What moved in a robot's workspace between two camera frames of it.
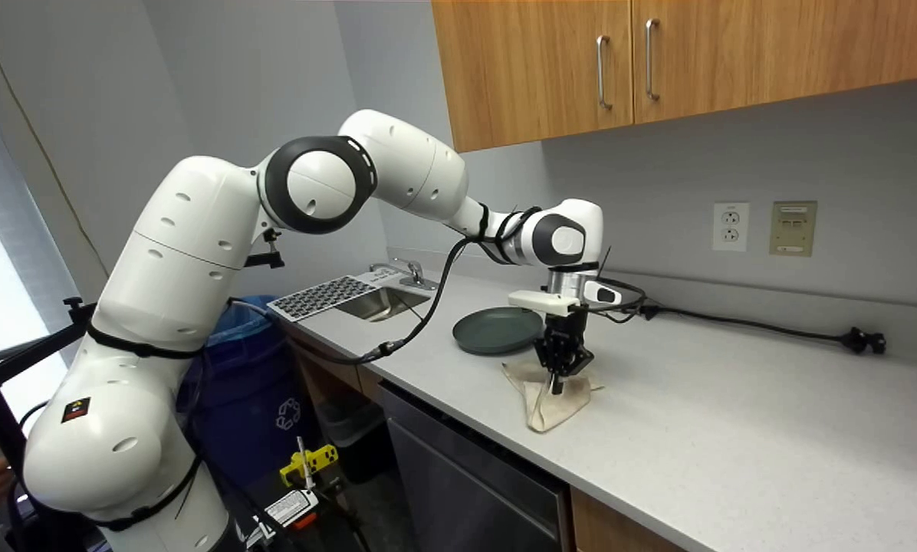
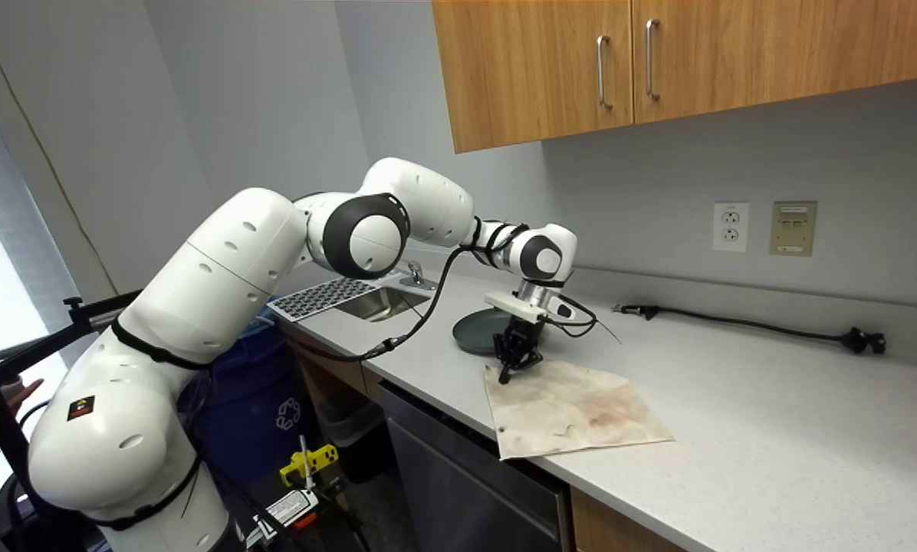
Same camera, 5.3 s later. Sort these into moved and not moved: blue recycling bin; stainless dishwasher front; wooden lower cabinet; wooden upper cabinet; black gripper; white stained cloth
Moved: black gripper; white stained cloth
Not moved: stainless dishwasher front; wooden upper cabinet; wooden lower cabinet; blue recycling bin
